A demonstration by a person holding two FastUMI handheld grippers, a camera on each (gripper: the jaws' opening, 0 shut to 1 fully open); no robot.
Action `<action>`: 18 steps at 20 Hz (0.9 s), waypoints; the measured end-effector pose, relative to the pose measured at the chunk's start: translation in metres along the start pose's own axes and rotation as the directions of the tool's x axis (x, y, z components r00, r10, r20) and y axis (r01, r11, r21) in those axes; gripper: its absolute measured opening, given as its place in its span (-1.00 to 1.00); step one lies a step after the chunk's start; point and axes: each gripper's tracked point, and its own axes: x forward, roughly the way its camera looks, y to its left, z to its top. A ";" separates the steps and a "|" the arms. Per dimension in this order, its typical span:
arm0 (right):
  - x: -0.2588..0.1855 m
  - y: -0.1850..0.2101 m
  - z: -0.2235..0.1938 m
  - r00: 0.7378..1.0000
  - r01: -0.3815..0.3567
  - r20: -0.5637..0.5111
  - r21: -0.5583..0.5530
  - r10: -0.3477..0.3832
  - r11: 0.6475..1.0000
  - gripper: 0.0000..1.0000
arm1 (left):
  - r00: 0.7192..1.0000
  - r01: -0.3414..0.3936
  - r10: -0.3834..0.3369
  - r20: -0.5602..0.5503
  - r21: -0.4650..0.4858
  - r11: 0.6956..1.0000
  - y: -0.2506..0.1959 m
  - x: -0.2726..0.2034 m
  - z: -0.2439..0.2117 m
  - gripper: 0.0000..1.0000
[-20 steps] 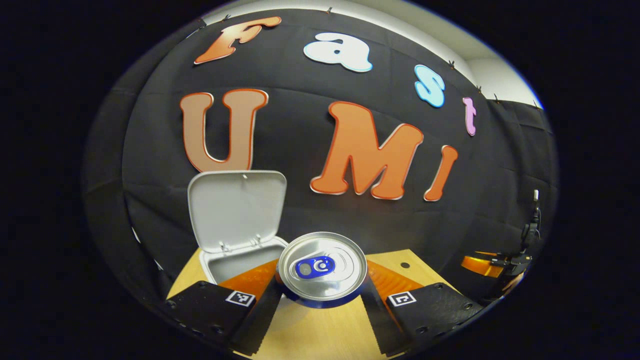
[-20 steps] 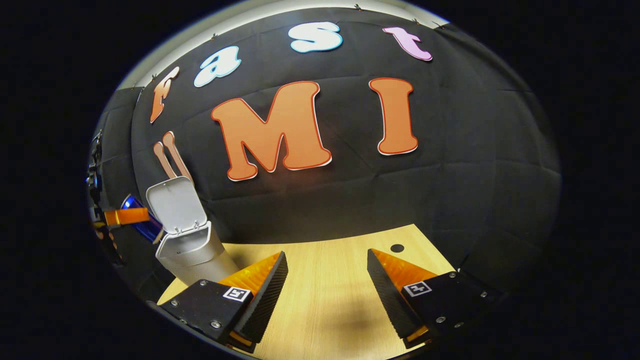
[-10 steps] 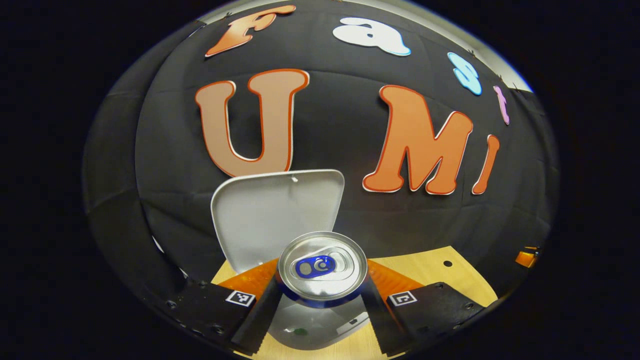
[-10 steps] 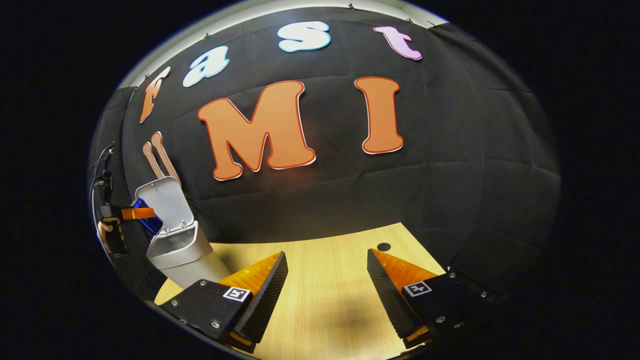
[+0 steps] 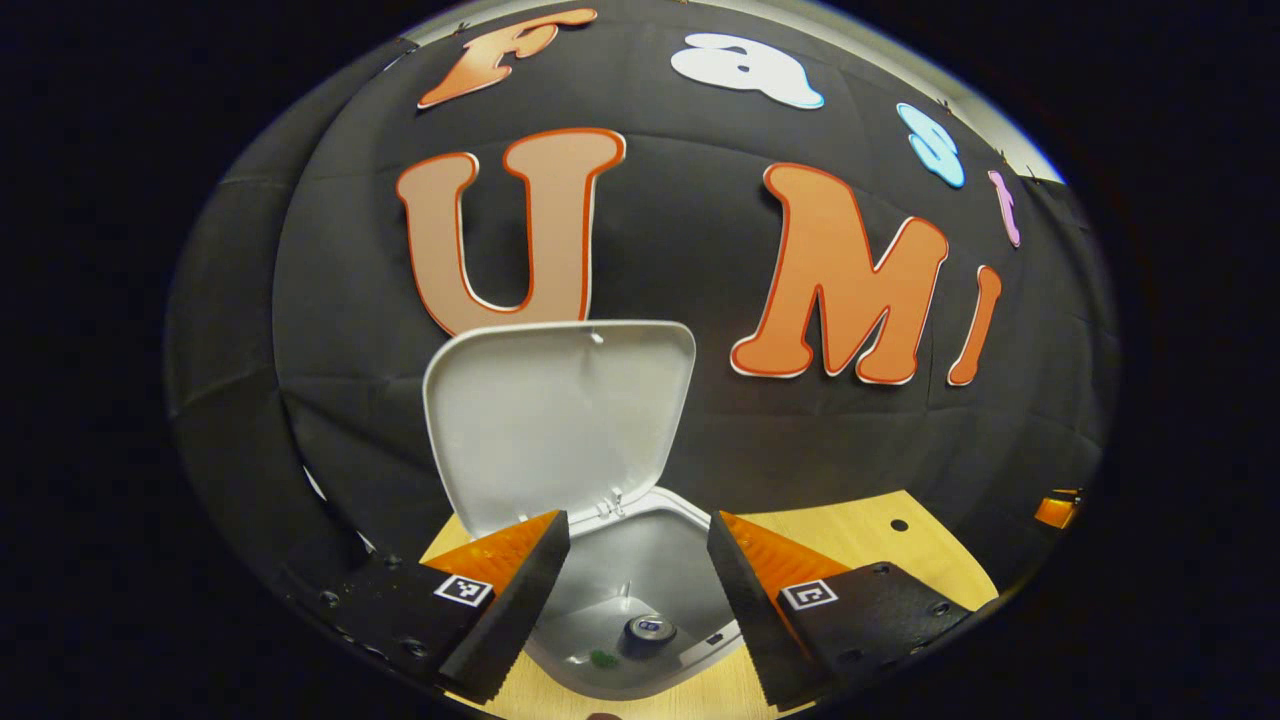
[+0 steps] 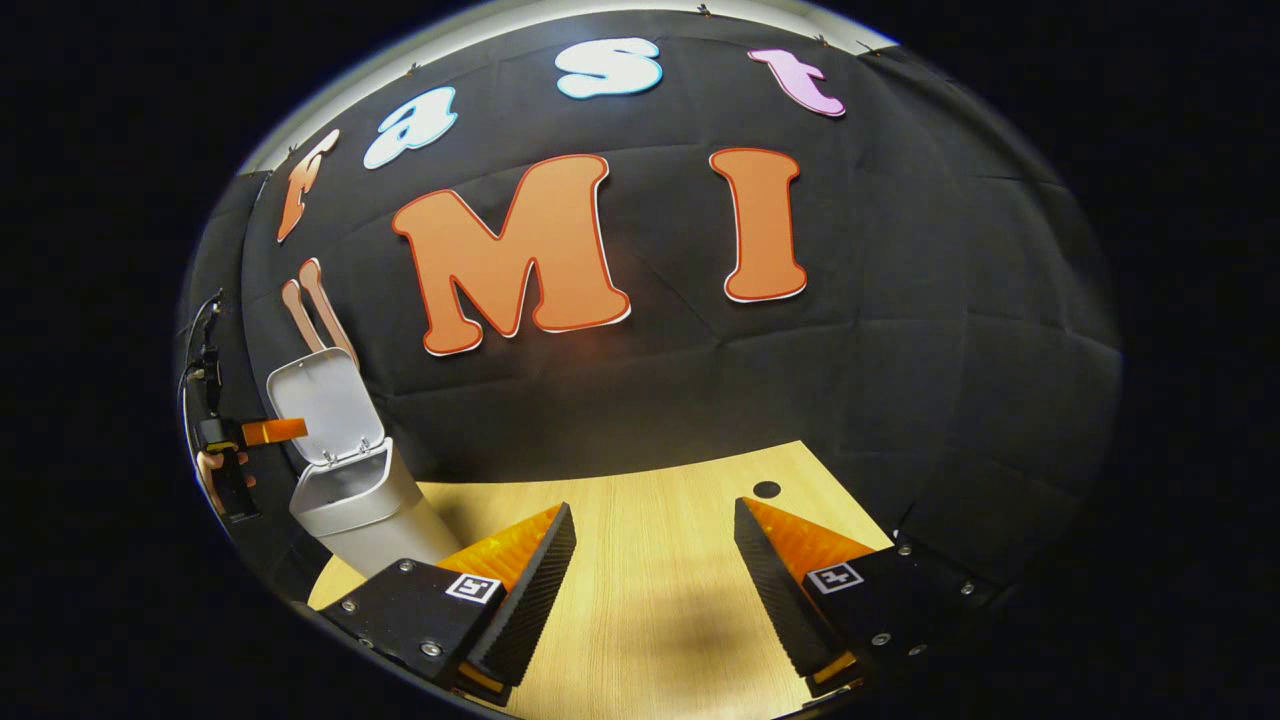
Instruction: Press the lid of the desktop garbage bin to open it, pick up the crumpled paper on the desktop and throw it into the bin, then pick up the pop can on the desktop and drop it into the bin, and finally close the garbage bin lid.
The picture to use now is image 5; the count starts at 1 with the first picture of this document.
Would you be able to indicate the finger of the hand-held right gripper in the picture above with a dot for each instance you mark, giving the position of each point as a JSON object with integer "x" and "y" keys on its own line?
{"x": 1055, "y": 512}

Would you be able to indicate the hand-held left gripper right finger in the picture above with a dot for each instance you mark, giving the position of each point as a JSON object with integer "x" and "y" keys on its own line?
{"x": 750, "y": 610}

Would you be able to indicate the blue pop can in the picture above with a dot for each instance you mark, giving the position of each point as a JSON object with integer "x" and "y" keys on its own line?
{"x": 652, "y": 630}

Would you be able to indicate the wooden desktop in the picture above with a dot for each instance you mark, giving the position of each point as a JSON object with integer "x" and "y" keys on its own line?
{"x": 860, "y": 530}

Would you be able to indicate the white desktop garbage bin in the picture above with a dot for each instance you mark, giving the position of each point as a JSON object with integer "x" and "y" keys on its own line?
{"x": 560, "y": 420}

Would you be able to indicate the green paper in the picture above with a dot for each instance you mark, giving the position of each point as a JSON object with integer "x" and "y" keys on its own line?
{"x": 603, "y": 658}

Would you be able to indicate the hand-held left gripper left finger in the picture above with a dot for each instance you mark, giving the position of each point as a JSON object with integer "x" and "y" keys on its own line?
{"x": 520, "y": 610}

